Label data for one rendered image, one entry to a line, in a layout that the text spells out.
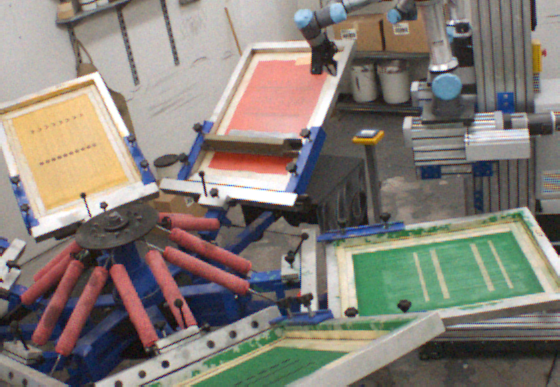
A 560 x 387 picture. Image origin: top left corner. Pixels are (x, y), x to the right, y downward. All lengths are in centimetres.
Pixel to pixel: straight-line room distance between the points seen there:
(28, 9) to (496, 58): 292
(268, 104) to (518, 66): 111
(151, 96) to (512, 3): 314
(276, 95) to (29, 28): 203
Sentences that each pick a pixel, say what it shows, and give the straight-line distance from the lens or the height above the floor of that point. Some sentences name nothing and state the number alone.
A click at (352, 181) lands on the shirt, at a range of 305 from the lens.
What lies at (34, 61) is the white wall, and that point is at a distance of 438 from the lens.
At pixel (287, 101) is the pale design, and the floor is 136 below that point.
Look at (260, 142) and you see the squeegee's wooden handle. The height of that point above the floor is 129.
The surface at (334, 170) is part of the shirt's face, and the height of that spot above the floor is 95.
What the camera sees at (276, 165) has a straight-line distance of 264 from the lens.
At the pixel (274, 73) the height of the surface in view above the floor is 144.
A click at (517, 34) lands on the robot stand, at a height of 153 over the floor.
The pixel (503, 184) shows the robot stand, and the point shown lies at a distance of 306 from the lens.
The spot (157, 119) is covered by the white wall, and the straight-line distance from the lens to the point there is 514.
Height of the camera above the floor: 222
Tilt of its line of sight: 24 degrees down
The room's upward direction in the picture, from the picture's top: 11 degrees counter-clockwise
